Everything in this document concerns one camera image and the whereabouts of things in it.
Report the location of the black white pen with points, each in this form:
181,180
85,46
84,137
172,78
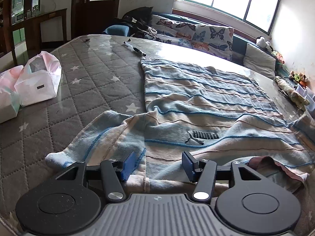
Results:
134,49

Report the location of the blue striped sweater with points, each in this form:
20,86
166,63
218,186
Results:
224,117

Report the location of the brown plush toy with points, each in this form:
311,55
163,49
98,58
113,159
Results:
298,77

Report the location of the clear plastic storage box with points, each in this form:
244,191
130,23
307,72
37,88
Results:
308,96

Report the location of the right butterfly pillow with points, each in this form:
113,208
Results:
214,40

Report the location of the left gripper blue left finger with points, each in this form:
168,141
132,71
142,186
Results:
125,166

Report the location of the dark wooden door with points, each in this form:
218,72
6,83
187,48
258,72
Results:
92,16

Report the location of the pink white storage bag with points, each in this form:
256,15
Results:
39,79

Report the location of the dark wooden cabinet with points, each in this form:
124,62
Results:
31,26

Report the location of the white plush toy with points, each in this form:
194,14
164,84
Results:
262,43

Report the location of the black bag on sofa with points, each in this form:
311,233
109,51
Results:
139,21

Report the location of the butterfly pillow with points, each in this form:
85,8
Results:
214,40
173,32

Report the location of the orange green plush toy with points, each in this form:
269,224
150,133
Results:
278,56

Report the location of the folded yellow floral cloth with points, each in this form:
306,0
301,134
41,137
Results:
292,94

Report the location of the left butterfly pillow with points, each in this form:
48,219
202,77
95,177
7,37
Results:
173,32

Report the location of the grey cushion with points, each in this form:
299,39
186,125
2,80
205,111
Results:
259,61

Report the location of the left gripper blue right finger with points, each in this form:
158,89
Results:
192,167

